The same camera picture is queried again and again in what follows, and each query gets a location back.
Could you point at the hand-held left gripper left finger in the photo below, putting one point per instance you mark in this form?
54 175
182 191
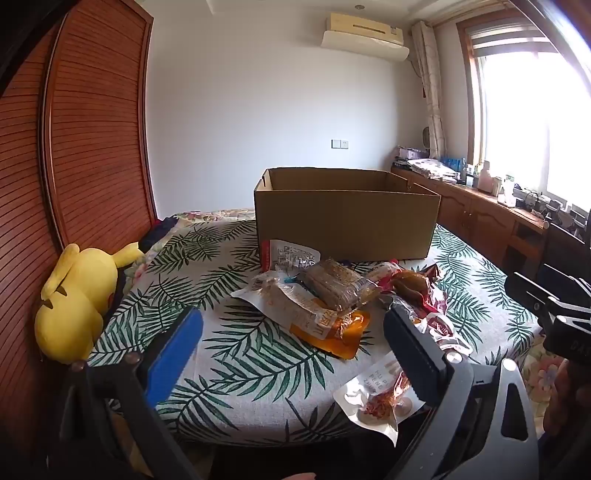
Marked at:
178 350

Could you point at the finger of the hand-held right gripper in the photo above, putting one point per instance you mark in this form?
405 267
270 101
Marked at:
547 314
531 286

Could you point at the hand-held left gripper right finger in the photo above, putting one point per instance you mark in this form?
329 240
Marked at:
413 350

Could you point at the orange and silver snack pouch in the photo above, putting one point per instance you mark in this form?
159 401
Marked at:
314 323

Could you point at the brown cardboard box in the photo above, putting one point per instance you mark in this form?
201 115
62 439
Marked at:
346 221

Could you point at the person's right hand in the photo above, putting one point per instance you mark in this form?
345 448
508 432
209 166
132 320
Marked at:
572 406

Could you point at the white and red snack packet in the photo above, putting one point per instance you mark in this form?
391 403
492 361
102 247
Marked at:
438 327

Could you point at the black chair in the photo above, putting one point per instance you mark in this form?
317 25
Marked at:
563 249

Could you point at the red packet of braised meat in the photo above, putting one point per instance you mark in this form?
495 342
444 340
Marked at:
411 284

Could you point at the clear pouch of chili snack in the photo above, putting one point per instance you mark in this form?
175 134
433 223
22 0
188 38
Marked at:
369 401

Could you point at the leaf print bedsheet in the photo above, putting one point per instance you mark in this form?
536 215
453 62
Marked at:
207 277

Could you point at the pile of small gadgets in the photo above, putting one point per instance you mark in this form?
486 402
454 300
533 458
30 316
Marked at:
549 205

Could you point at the white pink snack packet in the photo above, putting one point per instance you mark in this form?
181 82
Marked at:
381 270

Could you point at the wooden side cabinet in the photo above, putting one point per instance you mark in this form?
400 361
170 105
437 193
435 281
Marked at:
471 217

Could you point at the clear jar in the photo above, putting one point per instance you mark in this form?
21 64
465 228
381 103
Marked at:
506 193

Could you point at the clear packet of brown bars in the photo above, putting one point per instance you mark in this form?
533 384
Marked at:
332 281

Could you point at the yellow plush toy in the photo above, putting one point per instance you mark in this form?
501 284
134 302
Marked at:
74 304

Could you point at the white pink bottle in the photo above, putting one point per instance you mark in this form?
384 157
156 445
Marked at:
485 177

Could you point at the dark folded clothes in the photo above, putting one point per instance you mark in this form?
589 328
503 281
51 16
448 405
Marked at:
157 233

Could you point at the floral quilt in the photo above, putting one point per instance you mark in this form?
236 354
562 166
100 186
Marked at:
207 214

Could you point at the blue pack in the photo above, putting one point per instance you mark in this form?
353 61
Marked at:
455 164

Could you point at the silver pouch with red edge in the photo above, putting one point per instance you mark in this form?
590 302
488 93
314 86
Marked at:
291 254

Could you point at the stack of papers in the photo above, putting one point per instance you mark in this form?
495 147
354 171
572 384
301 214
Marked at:
429 166

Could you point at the wooden framed window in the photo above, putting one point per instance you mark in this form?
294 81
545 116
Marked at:
531 115

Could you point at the round grey mirror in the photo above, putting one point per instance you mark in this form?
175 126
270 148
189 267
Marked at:
428 137

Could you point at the patterned beige curtain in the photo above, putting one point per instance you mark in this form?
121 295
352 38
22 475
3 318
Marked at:
429 92

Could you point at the slatted wooden wardrobe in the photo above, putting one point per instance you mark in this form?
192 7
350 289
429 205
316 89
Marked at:
92 138

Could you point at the white wall socket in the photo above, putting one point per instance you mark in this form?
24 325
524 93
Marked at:
340 143

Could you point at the wall air conditioner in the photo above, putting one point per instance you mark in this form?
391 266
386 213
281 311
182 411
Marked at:
364 37

